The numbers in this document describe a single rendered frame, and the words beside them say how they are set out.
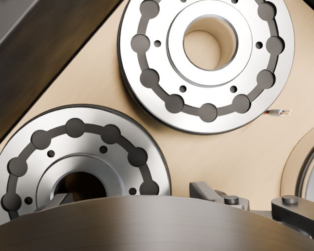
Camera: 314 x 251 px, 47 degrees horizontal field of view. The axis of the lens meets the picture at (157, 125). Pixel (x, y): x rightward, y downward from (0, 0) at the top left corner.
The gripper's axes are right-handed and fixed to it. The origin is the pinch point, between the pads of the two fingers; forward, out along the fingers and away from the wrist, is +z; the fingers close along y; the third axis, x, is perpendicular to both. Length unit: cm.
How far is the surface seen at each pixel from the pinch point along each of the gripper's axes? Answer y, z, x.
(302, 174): 10.2, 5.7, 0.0
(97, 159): -1.8, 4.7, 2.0
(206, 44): 5.5, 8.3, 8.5
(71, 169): -3.2, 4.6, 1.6
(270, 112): 8.3, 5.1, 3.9
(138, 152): 0.5, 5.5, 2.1
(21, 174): -6.2, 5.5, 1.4
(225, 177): 6.2, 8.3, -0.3
